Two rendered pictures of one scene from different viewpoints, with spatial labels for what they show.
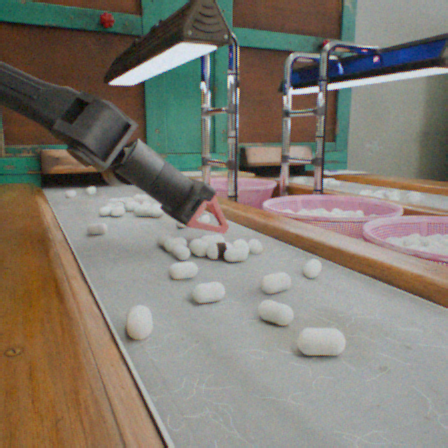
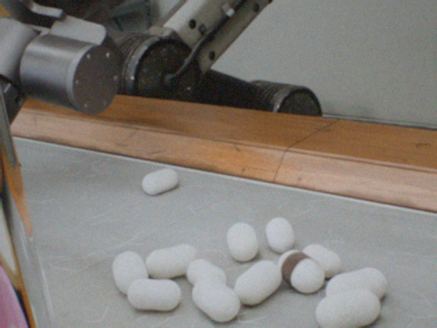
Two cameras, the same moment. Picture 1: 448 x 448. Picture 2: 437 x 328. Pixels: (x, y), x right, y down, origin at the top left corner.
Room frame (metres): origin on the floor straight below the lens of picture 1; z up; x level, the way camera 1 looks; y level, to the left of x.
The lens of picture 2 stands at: (1.31, 0.03, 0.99)
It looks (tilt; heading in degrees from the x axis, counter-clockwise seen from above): 22 degrees down; 156
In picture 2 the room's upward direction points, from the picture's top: 7 degrees counter-clockwise
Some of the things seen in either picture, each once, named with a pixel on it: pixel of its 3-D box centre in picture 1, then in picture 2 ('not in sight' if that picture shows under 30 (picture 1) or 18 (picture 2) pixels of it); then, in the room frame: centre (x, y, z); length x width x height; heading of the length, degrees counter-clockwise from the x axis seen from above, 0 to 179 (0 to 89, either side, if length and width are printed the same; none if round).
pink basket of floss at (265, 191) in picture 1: (230, 198); not in sight; (1.22, -0.02, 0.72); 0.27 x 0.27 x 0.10
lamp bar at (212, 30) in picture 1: (148, 51); not in sight; (0.94, 0.16, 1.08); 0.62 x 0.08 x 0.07; 26
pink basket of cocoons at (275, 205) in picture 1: (329, 227); not in sight; (0.82, -0.21, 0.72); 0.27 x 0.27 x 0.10
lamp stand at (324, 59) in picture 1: (326, 137); not in sight; (1.15, -0.28, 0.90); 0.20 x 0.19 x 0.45; 26
